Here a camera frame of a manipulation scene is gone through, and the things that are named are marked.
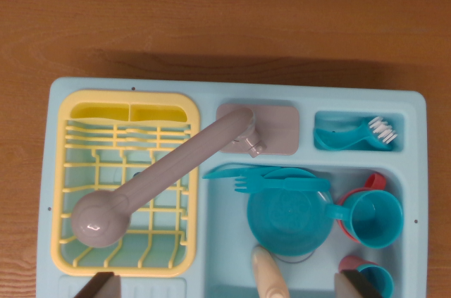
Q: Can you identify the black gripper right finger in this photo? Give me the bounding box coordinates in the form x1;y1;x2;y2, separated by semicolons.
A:
333;269;383;298

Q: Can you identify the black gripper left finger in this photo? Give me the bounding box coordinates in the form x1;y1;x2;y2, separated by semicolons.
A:
73;271;123;298

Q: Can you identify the cream detergent bottle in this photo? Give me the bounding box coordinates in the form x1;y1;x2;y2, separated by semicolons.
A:
250;244;290;298

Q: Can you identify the light blue toy sink unit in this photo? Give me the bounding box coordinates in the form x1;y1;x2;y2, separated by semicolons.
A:
36;77;428;298

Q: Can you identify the teal plastic tumbler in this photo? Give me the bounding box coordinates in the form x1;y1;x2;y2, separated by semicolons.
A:
355;264;395;298

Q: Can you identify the teal plastic bowl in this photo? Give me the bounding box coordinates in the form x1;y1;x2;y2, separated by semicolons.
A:
246;187;335;257

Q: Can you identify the teal plastic fork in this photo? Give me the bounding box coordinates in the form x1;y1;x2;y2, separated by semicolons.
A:
233;174;331;194

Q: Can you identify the teal plastic plate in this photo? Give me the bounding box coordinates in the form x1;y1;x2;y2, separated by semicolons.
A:
262;166;318;181

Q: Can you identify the teal dish brush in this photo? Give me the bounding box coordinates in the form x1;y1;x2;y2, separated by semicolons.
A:
313;116;398;152

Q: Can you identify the teal plastic knife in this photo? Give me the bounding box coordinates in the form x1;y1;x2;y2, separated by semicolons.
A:
202;165;283;181

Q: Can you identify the yellow plastic dish rack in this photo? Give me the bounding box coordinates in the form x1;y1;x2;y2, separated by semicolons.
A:
50;89;202;278

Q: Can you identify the teal mug with handle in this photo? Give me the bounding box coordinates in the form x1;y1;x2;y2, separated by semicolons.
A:
324;189;404;249

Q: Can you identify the red mug with handle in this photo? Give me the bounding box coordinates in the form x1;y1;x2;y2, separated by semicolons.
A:
336;173;388;244

